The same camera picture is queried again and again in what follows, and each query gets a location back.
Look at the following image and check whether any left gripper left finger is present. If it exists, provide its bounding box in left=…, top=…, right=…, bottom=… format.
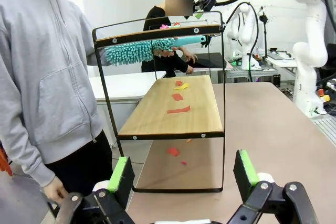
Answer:
left=56, top=155, right=136, bottom=224

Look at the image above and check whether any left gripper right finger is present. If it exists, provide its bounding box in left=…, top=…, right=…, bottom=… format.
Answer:
left=228, top=149, right=320, bottom=224

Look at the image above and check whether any teal microfiber duster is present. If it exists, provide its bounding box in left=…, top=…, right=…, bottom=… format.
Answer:
left=104, top=35, right=207, bottom=67

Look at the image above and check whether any grey-sleeved right forearm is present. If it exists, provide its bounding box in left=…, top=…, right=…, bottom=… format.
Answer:
left=0, top=98, right=57, bottom=188

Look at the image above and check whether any grey-sleeved left forearm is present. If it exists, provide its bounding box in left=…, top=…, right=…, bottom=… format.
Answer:
left=86, top=52, right=110, bottom=67

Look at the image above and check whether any black metal wood shelf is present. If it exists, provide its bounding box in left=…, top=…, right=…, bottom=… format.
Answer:
left=91, top=10, right=227, bottom=194

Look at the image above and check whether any person's left hand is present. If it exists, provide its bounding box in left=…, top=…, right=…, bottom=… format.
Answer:
left=153, top=48, right=176, bottom=58

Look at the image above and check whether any person's right hand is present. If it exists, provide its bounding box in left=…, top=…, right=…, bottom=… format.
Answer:
left=41, top=175, right=70, bottom=204

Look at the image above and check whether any background person in black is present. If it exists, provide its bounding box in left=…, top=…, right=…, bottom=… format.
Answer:
left=141, top=0, right=199, bottom=78

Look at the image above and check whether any black table top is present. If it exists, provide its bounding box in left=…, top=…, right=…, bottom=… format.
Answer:
left=188, top=52, right=233, bottom=71

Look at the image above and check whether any black tripod stand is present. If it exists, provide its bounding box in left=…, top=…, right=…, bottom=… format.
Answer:
left=258, top=6, right=269, bottom=60

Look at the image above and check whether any grey keyboard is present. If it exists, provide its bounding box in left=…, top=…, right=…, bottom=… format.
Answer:
left=267, top=52, right=286, bottom=61

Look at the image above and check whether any large white table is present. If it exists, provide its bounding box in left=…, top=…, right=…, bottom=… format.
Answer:
left=88, top=70, right=167, bottom=103

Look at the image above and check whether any aluminium robot mounting plate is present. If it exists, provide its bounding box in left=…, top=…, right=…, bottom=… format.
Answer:
left=311, top=115, right=336, bottom=141

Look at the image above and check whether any red yellow emergency stop button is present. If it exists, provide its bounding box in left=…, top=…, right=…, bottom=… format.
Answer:
left=317, top=87, right=332, bottom=104

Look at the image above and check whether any orange tool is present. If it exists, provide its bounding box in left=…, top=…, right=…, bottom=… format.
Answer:
left=0, top=146, right=13, bottom=177

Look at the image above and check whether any person in grey hoodie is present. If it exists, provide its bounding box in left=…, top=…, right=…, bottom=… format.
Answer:
left=0, top=0, right=114, bottom=209

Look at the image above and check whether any black background robot cable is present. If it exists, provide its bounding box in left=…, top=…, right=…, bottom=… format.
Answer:
left=223, top=2, right=262, bottom=83

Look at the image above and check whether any aluminium frame workbench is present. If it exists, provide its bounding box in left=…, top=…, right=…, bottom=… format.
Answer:
left=225, top=56, right=279, bottom=83

